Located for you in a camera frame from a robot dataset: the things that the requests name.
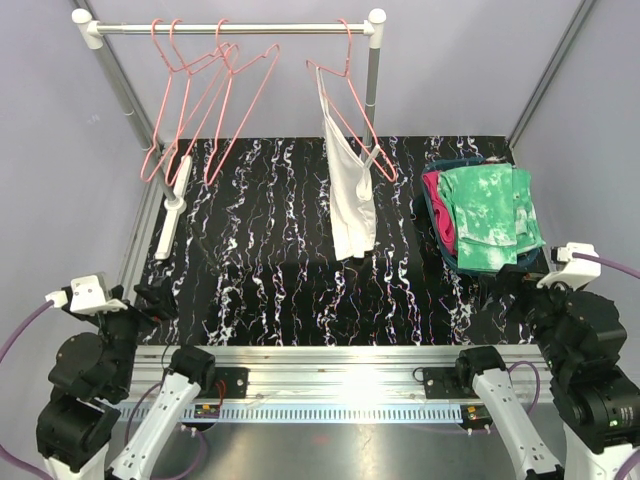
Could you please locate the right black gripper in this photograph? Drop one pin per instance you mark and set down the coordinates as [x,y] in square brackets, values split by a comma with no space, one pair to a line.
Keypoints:
[520,280]

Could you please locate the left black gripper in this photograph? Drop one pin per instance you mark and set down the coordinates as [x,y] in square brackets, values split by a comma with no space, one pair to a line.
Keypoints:
[160,296]

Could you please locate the green white tie-dye trousers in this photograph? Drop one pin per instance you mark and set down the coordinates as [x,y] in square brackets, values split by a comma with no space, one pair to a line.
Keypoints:
[493,213]

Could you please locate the magenta trousers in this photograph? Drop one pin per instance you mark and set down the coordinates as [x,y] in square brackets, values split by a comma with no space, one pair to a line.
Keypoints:
[445,225]

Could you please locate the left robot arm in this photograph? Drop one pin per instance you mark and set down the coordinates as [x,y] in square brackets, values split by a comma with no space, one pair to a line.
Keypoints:
[93,373]

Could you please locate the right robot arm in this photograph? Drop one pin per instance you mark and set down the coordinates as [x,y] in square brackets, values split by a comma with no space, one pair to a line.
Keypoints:
[579,335]

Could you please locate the blue plastic basket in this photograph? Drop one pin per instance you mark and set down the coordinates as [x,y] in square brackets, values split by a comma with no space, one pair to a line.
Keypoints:
[450,260]

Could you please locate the black marble pattern mat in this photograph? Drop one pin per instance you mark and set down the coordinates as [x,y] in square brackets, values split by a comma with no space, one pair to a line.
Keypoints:
[253,261]

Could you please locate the white camisole top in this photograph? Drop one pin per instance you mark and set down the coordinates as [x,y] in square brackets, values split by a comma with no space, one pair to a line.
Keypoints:
[352,209]

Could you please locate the silver clothes rack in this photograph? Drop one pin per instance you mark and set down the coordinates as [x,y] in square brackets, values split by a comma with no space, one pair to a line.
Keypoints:
[93,32]

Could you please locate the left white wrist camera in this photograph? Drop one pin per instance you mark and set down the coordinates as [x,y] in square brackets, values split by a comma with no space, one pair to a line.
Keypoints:
[87,295]

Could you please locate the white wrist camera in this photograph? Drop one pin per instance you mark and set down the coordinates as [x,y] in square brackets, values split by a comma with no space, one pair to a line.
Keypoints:
[87,295]
[572,270]

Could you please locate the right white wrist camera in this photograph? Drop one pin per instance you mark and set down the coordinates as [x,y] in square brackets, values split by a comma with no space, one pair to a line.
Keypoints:
[572,270]

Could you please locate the aluminium mounting rail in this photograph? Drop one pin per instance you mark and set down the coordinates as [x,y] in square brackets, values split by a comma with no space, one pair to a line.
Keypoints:
[356,385]

